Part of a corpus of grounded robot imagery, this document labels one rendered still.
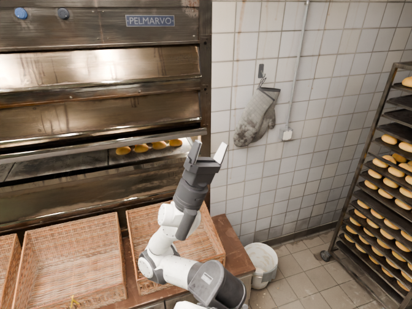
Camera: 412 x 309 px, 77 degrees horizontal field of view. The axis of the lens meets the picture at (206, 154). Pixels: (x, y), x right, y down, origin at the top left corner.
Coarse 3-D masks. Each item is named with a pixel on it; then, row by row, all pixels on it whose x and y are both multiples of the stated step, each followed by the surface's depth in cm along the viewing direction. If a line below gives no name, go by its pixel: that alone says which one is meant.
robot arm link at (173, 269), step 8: (176, 248) 97; (168, 256) 91; (176, 256) 90; (144, 264) 89; (160, 264) 89; (168, 264) 87; (176, 264) 85; (184, 264) 84; (192, 264) 82; (144, 272) 90; (152, 272) 88; (160, 272) 87; (168, 272) 86; (176, 272) 83; (184, 272) 81; (152, 280) 90; (160, 280) 87; (168, 280) 86; (176, 280) 83; (184, 280) 80; (184, 288) 82
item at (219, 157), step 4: (224, 144) 74; (220, 148) 76; (224, 148) 74; (216, 152) 77; (220, 152) 76; (224, 152) 75; (216, 156) 77; (220, 156) 76; (216, 160) 76; (220, 160) 76
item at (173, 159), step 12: (168, 156) 176; (180, 156) 176; (96, 168) 163; (108, 168) 163; (120, 168) 164; (132, 168) 167; (144, 168) 169; (12, 180) 152; (24, 180) 152; (36, 180) 152; (48, 180) 153; (60, 180) 155; (72, 180) 158; (0, 192) 147
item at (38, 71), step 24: (72, 48) 128; (96, 48) 131; (120, 48) 135; (144, 48) 138; (168, 48) 142; (192, 48) 145; (0, 72) 121; (24, 72) 124; (48, 72) 127; (72, 72) 130; (96, 72) 133; (120, 72) 136; (144, 72) 140; (168, 72) 144; (192, 72) 147
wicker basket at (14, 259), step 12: (0, 240) 157; (12, 240) 159; (12, 252) 151; (0, 264) 160; (12, 264) 150; (0, 276) 162; (12, 276) 147; (0, 288) 156; (12, 288) 145; (0, 300) 133; (12, 300) 143
